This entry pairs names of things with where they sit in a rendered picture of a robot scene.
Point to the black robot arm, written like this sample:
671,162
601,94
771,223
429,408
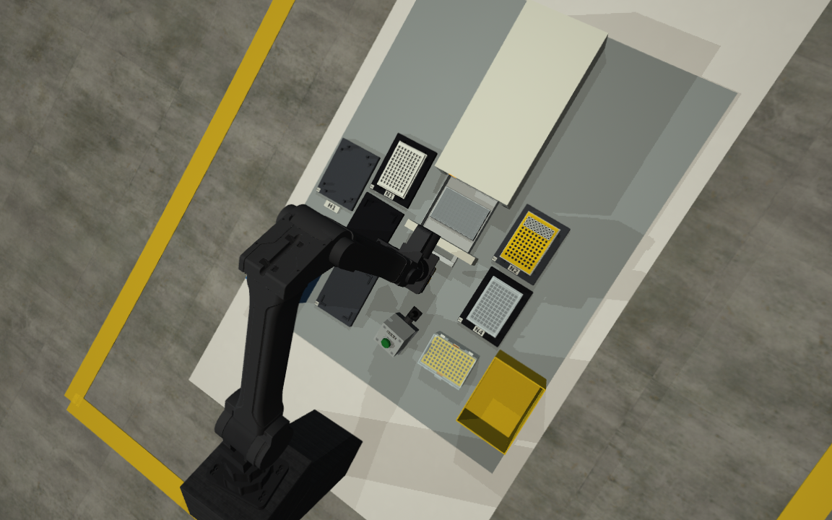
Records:
301,246

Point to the yellow bin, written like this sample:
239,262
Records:
502,401

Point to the blue open-top bin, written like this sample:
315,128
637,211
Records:
309,290

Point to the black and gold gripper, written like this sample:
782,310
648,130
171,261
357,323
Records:
428,271

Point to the large cream rectangular box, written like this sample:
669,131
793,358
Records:
525,94

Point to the white assay plate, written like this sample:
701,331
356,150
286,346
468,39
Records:
402,169

